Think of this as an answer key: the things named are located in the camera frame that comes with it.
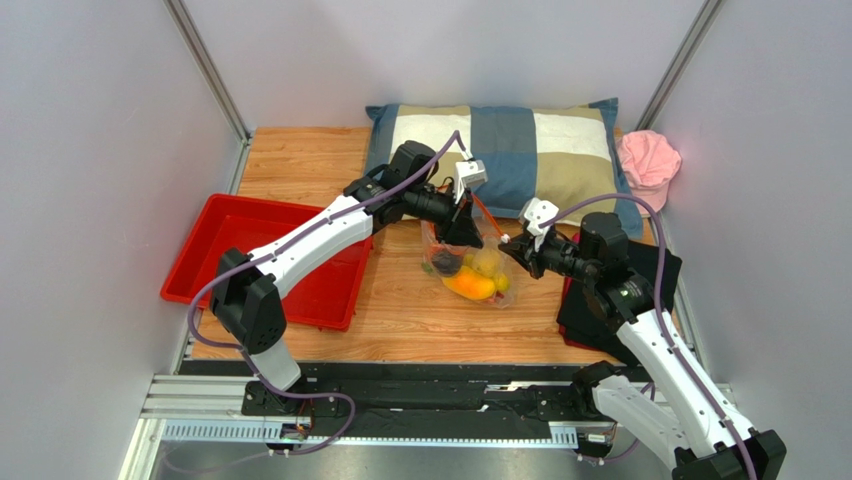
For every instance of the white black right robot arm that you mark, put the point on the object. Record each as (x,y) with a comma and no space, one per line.
(699,434)

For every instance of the pink cap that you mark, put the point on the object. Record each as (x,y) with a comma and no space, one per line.
(649,163)

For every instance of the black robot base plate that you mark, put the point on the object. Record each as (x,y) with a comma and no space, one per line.
(429,399)

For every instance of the red plastic tray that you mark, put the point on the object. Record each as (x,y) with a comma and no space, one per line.
(325,298)

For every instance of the blue beige checked pillow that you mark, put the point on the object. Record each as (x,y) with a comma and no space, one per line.
(562,155)

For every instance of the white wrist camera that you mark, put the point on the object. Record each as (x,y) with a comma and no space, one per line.
(467,174)
(537,217)

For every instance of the magenta folded cloth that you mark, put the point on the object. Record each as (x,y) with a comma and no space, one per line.
(568,280)

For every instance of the orange yellow toy mango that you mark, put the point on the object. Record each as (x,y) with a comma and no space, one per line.
(469,284)

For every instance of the clear orange zip top bag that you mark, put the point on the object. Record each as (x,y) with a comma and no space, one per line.
(492,235)

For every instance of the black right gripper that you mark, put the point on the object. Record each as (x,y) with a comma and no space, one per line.
(532,252)

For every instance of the grey slotted cable duct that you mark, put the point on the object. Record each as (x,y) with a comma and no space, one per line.
(278,433)

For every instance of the round yellow toy fruit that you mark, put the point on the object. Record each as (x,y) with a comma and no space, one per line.
(487,262)

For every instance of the yellow toy lemon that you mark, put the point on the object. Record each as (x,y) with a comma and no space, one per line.
(502,282)

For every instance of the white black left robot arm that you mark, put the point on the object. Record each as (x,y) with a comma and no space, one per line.
(247,293)

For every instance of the dark purple toy fruit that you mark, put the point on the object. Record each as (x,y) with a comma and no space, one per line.
(446,262)

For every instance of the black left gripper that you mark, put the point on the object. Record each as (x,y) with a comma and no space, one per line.
(460,230)

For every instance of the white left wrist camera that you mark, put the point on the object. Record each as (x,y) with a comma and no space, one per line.
(467,174)

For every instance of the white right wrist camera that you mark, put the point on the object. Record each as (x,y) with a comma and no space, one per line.
(537,217)

